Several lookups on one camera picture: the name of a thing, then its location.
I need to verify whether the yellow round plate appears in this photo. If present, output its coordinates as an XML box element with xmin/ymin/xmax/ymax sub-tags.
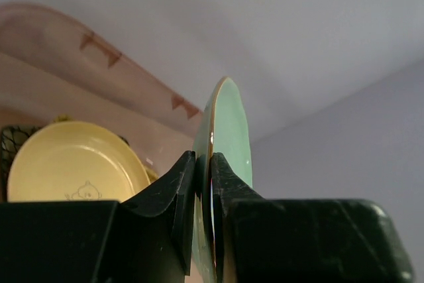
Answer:
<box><xmin>7</xmin><ymin>121</ymin><xmax>150</xmax><ymax>202</ymax></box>

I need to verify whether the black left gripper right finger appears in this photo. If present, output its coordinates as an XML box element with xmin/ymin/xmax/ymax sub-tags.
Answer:
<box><xmin>210</xmin><ymin>153</ymin><xmax>414</xmax><ymax>282</ymax></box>

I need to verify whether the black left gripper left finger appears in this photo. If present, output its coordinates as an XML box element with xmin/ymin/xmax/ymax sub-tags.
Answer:
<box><xmin>1</xmin><ymin>151</ymin><xmax>195</xmax><ymax>282</ymax></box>

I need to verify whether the black floral square plate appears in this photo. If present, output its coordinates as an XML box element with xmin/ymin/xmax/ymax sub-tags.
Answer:
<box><xmin>1</xmin><ymin>125</ymin><xmax>42</xmax><ymax>202</ymax></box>

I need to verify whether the pink translucent plastic bin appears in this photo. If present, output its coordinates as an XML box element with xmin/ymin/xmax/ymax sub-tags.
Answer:
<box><xmin>1</xmin><ymin>3</ymin><xmax>202</xmax><ymax>176</ymax></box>

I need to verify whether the light green floral plate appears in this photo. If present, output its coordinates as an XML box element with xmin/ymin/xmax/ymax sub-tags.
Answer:
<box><xmin>192</xmin><ymin>77</ymin><xmax>252</xmax><ymax>282</ymax></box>

